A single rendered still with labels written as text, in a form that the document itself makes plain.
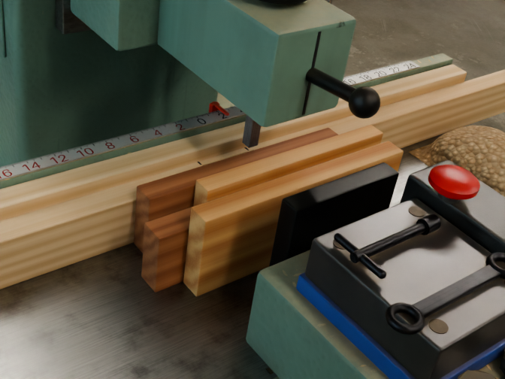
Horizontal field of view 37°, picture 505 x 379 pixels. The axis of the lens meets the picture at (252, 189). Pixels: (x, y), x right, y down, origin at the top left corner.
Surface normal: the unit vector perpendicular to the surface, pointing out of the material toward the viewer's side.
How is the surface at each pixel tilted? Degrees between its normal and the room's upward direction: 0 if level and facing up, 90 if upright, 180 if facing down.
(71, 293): 0
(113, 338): 0
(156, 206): 90
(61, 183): 0
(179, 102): 90
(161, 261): 90
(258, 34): 90
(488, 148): 23
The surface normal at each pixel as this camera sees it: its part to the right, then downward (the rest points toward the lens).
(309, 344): -0.79, 0.27
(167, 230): 0.13, -0.80
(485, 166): -0.44, -0.41
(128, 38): 0.60, 0.53
